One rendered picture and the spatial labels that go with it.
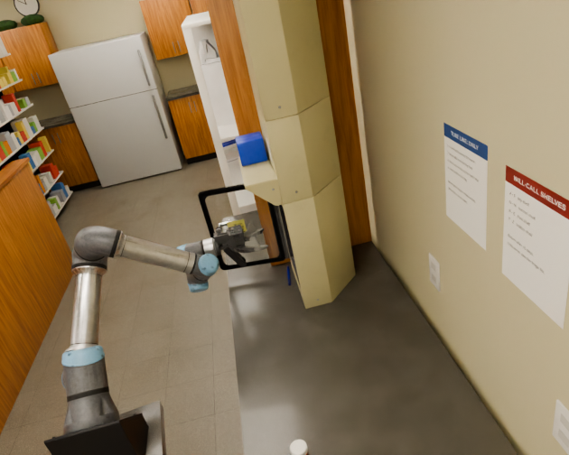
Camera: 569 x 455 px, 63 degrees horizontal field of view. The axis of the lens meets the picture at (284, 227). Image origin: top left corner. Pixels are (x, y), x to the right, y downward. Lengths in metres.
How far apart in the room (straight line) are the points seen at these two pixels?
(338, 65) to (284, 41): 0.47
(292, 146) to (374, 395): 0.83
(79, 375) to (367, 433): 0.84
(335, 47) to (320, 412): 1.30
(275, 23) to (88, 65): 5.21
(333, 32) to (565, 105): 1.17
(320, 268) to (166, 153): 5.09
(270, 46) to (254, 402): 1.11
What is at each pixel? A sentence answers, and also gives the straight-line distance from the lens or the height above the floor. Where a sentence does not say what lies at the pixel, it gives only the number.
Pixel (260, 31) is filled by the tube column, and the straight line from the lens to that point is 1.48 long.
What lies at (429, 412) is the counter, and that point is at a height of 0.94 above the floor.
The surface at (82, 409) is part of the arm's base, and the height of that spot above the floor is 1.16.
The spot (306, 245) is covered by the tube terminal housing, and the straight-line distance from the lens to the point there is 1.72.
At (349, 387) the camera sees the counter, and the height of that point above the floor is 0.94.
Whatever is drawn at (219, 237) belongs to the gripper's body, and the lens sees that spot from 1.81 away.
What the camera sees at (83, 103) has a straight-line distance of 6.67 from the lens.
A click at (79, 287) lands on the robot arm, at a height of 1.32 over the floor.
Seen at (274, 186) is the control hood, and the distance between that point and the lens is 1.60.
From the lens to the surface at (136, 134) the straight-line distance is 6.65.
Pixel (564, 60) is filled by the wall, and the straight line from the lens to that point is 0.89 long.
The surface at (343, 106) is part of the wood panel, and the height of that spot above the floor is 1.60.
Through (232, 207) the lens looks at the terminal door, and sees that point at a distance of 1.98.
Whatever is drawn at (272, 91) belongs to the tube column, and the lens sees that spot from 1.51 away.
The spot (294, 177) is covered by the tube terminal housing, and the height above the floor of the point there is 1.50.
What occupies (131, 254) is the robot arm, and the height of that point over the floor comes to 1.39.
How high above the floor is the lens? 2.11
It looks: 28 degrees down
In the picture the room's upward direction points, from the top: 12 degrees counter-clockwise
